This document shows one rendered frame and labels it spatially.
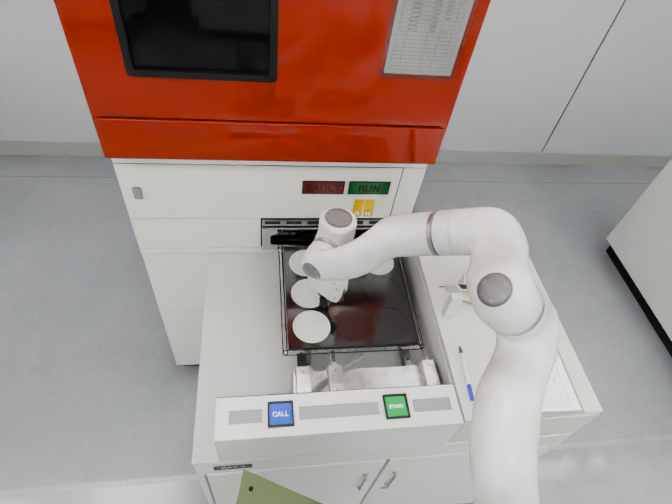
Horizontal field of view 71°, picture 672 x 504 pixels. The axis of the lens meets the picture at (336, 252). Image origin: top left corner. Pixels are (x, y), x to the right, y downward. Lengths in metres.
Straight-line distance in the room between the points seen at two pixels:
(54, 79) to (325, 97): 2.16
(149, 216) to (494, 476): 1.07
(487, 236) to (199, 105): 0.66
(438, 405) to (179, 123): 0.87
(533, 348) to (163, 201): 0.99
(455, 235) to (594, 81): 2.64
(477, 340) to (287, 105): 0.74
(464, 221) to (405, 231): 0.12
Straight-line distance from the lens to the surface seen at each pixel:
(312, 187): 1.31
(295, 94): 1.08
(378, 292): 1.35
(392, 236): 0.95
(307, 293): 1.32
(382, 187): 1.35
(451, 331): 1.26
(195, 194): 1.34
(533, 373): 0.82
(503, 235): 0.85
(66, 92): 3.08
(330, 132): 1.14
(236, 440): 1.08
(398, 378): 1.25
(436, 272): 1.36
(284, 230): 1.42
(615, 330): 2.91
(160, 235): 1.48
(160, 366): 2.27
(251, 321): 1.36
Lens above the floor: 1.98
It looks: 49 degrees down
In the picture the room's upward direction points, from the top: 10 degrees clockwise
